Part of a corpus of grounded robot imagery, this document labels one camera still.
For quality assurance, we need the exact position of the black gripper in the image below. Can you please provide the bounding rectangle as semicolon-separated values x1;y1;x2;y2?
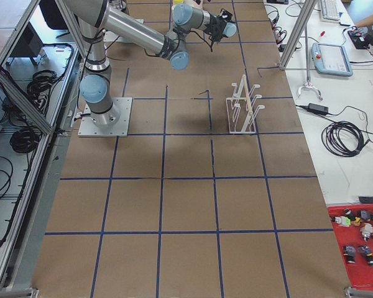
206;14;227;42

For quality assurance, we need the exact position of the light blue plastic cup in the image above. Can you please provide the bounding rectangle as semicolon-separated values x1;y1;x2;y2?
223;22;237;38

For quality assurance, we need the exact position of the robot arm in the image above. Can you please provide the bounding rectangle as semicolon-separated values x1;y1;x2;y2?
67;1;236;134

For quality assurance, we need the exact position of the white keyboard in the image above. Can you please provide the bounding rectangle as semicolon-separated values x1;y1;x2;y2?
318;0;340;23

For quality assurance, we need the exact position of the teach pendant tablet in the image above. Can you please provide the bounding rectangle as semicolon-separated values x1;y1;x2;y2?
311;42;353;77

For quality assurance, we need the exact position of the black power adapter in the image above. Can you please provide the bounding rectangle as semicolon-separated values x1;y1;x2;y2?
307;103;329;115

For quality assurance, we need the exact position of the red parts bin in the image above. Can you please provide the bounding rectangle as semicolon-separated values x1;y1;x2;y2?
328;204;373;291

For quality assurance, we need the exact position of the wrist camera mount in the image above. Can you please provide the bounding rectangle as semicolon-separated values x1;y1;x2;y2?
218;9;233;22

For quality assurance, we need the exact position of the white wire cup rack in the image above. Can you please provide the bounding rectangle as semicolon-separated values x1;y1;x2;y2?
226;74;265;134

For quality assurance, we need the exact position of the aluminium frame post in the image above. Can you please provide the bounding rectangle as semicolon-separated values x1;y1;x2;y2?
279;0;316;70

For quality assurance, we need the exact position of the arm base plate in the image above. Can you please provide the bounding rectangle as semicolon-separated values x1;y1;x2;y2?
78;97;132;137

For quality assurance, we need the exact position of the coiled black cable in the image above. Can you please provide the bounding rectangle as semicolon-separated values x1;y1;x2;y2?
321;121;366;158

